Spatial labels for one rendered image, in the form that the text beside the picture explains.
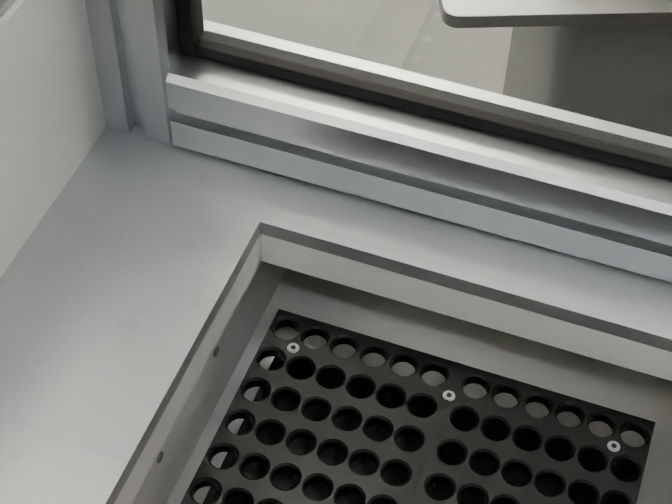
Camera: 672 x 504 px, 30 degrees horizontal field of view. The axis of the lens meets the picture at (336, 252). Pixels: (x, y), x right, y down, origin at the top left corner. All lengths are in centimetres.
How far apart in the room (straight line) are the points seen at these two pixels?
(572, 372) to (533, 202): 14
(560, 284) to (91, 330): 20
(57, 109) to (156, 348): 12
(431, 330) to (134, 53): 22
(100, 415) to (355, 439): 11
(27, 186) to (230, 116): 9
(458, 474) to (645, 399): 15
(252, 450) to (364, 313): 15
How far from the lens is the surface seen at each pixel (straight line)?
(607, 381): 65
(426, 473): 54
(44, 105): 55
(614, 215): 53
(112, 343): 52
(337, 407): 55
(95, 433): 50
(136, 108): 60
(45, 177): 56
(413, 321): 66
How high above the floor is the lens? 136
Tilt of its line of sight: 49 degrees down
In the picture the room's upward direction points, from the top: 1 degrees clockwise
